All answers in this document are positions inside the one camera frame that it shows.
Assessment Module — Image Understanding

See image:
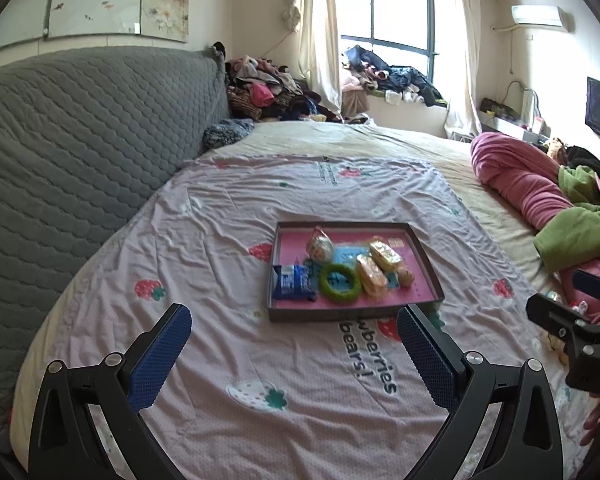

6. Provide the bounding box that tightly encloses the brown walnut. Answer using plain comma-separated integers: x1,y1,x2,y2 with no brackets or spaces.
396,264,415,288

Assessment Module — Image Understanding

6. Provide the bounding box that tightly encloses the yellow rice cracker packet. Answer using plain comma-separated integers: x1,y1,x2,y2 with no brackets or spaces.
370,240,403,272

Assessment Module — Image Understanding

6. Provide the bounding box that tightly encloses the orange biscuit packet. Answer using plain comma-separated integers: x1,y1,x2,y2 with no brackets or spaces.
355,255,389,299

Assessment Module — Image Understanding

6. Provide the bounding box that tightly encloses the green fuzzy hair ring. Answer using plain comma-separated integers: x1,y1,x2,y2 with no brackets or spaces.
318,262,363,305

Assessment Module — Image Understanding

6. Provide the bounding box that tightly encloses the red white snack packet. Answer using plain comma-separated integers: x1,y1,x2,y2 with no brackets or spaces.
306,226,335,264

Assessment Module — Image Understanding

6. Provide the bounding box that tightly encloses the blue cookie packet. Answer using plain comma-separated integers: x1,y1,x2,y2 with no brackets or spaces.
272,264,316,301

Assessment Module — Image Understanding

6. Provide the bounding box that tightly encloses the person's hand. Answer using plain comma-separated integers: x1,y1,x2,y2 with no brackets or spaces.
580,393,600,446

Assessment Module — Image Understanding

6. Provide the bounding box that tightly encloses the green blanket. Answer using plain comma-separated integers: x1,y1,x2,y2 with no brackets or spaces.
533,166,600,273

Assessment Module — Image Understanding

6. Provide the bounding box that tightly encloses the pink rolled blanket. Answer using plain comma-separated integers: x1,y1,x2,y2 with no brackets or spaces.
470,132,600,324

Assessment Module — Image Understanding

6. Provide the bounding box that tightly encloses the dark shallow cardboard box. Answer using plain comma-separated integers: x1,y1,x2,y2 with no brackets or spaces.
266,220,446,323

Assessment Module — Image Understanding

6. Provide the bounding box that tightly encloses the white air conditioner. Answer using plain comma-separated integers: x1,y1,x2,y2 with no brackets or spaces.
510,4,569,30

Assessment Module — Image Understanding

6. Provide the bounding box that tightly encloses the grey quilted headboard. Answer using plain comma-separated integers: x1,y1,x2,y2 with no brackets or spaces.
0,47,228,451

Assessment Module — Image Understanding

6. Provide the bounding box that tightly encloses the clothes pile on windowsill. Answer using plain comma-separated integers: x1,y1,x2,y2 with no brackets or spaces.
342,44,448,107

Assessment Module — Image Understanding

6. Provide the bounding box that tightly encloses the dark patterned pillow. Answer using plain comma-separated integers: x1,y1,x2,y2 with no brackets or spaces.
202,118,254,151

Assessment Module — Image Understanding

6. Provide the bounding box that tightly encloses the clothes pile beside bed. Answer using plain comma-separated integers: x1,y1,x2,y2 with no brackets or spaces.
225,55,343,124

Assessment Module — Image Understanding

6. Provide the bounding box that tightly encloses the cream curtain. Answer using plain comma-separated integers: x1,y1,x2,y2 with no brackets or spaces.
282,0,341,112

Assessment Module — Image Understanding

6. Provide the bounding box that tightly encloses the wall painting panel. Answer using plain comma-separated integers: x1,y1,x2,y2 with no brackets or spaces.
0,0,188,49

